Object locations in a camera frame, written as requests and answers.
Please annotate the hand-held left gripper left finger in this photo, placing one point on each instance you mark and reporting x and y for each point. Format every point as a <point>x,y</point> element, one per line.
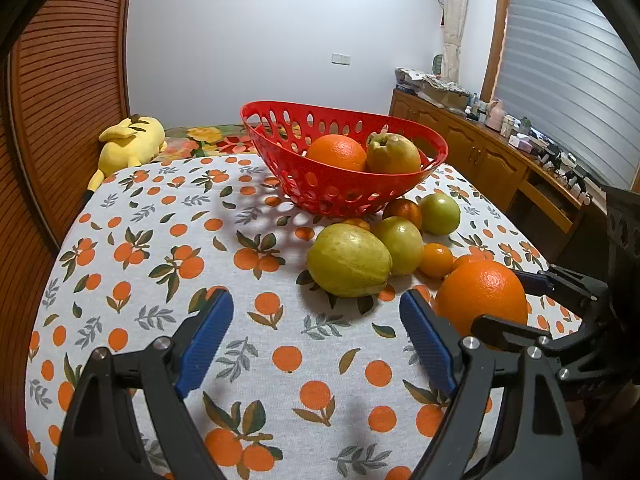
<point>205,345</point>

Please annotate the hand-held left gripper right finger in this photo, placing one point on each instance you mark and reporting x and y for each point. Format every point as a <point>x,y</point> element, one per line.
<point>425,335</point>

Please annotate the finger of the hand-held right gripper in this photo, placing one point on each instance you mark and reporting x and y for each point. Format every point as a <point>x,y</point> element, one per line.
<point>565,282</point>
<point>505,332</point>

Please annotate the large orange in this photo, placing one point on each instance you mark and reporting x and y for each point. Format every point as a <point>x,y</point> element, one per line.
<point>480,295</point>
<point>336,152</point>

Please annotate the round yellow-green fruit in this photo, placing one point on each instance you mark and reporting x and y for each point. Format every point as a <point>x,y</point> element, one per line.
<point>402,245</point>

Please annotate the large yellow-green guava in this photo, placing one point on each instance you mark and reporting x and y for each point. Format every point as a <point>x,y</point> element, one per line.
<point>347,260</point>

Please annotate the round green fruit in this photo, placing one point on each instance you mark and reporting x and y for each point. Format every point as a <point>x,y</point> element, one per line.
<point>440,213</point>

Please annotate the dark small tangerine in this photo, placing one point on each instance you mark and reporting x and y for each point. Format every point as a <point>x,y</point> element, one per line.
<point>404,211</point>

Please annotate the red perforated plastic basket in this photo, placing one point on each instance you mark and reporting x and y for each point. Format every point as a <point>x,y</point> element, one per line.
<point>325,195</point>

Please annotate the orange-print white tablecloth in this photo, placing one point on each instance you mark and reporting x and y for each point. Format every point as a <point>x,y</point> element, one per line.
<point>150,310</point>

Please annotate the white box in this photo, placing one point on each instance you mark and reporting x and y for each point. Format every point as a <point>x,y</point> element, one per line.
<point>521,142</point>

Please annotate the wooden cabinet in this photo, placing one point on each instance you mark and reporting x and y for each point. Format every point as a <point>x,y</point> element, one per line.
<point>480,155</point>

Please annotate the yellow pear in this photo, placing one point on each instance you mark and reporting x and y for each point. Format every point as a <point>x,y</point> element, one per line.
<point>395,156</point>

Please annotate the pink kettle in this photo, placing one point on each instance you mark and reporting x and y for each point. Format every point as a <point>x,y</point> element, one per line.
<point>496,114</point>

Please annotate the grey window blind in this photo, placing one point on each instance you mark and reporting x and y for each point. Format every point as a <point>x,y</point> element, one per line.
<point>560,70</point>

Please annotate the floral blanket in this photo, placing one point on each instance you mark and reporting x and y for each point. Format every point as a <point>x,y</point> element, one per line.
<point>200,137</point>

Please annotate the yellow plush toy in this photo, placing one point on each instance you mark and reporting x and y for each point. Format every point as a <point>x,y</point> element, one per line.
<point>130,145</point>

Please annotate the pile of boxes and papers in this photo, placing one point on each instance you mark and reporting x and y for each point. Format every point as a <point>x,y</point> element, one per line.
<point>430,85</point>

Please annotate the small grey fan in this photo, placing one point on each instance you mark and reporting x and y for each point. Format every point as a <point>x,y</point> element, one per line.
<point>438,66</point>

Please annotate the white patterned curtain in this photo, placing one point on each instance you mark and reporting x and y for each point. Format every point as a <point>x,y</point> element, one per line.
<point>452,20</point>

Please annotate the slatted wooden door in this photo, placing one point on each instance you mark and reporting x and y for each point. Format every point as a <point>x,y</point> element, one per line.
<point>60,85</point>

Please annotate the wooden window frame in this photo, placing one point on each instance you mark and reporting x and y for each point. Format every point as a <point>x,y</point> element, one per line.
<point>495,35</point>

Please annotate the white wall socket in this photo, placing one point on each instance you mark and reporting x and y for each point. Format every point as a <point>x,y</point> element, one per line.
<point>341,59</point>

